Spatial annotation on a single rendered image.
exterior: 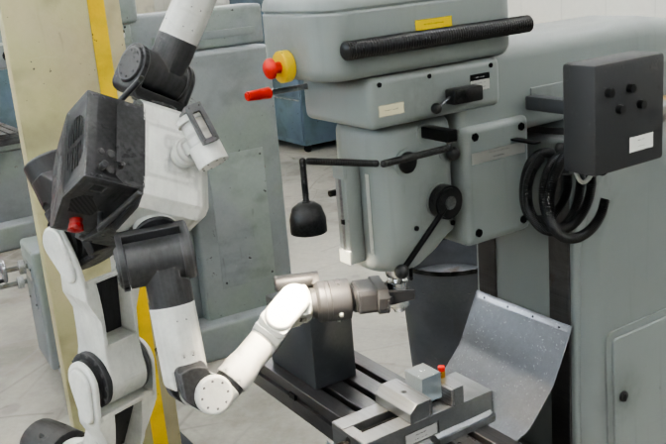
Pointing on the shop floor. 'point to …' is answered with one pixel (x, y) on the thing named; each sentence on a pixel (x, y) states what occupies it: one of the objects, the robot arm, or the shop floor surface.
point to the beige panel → (90, 64)
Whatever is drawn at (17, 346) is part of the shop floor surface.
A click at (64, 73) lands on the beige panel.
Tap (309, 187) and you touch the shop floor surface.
